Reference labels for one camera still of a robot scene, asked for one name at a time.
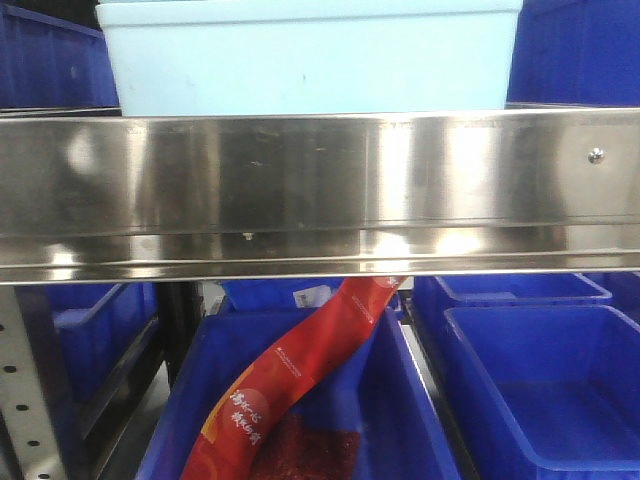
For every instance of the blue bin front right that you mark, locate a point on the blue bin front right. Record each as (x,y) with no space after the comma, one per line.
(546,392)

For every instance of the blue bin upper left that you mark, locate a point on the blue bin upper left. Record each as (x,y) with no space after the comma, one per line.
(47,62)

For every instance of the blue bin rear right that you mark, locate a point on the blue bin rear right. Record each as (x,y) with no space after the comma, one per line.
(433,295)

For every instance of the rail screw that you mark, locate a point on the rail screw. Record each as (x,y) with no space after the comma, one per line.
(596,156)

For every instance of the stainless steel right shelf rail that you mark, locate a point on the stainless steel right shelf rail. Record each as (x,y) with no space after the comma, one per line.
(97,199)

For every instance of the blue bin upper right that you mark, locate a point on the blue bin upper right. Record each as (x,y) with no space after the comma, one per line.
(576,52)

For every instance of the red printed snack bag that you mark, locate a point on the red printed snack bag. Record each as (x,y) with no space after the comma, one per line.
(244,416)

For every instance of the light blue plastic bin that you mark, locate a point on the light blue plastic bin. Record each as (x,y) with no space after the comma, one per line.
(185,58)

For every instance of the blue bin on left shelf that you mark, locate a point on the blue bin on left shelf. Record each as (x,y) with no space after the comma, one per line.
(96,324)

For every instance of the perforated metal shelf upright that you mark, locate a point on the perforated metal shelf upright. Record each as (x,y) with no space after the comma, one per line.
(36,401)

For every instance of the blue bin rear middle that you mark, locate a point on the blue bin rear middle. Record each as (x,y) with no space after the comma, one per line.
(277,294)

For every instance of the blue bin front middle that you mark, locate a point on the blue bin front middle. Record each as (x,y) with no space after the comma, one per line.
(377,394)

